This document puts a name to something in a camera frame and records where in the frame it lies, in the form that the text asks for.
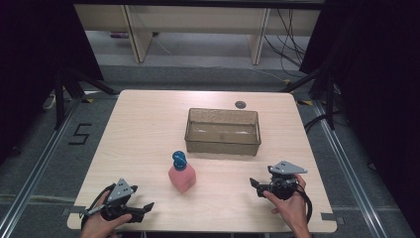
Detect metal floor rail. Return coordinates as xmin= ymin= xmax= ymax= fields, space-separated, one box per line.
xmin=311 ymin=99 xmax=384 ymax=238
xmin=0 ymin=98 xmax=83 ymax=238

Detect person's left hand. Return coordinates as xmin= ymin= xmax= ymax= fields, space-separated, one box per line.
xmin=80 ymin=189 xmax=134 ymax=238

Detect black metal stand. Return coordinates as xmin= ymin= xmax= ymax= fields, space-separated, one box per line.
xmin=278 ymin=63 xmax=345 ymax=132
xmin=52 ymin=63 xmax=120 ymax=131

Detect grey tape strip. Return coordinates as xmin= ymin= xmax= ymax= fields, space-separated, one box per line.
xmin=320 ymin=212 xmax=345 ymax=226
xmin=61 ymin=205 xmax=87 ymax=216

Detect black hanging cables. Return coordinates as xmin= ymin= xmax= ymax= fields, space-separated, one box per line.
xmin=262 ymin=8 xmax=308 ymax=78

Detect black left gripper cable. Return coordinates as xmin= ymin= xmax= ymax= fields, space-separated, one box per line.
xmin=79 ymin=182 xmax=117 ymax=230

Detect person's right hand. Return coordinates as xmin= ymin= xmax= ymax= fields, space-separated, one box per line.
xmin=262 ymin=174 xmax=312 ymax=232

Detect black curtain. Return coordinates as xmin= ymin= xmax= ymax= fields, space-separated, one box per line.
xmin=0 ymin=0 xmax=105 ymax=167
xmin=298 ymin=0 xmax=420 ymax=229

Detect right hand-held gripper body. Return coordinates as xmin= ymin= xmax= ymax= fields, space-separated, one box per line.
xmin=263 ymin=160 xmax=309 ymax=201

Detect black tape floor mark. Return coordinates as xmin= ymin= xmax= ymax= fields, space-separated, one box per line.
xmin=67 ymin=123 xmax=93 ymax=146

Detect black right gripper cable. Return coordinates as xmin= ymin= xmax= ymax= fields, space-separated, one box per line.
xmin=295 ymin=183 xmax=314 ymax=224

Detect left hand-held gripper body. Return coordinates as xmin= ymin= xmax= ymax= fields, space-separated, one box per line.
xmin=99 ymin=178 xmax=139 ymax=222

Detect white shelf unit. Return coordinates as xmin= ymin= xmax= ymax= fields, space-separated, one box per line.
xmin=73 ymin=3 xmax=322 ymax=66

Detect pink bottle with blue pump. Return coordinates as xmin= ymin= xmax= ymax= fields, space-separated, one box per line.
xmin=167 ymin=150 xmax=197 ymax=194

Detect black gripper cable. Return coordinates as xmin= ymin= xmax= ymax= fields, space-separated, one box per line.
xmin=79 ymin=182 xmax=117 ymax=230
xmin=295 ymin=183 xmax=314 ymax=224

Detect clear plastic storage bin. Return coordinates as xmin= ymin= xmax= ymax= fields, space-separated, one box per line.
xmin=183 ymin=107 xmax=263 ymax=157

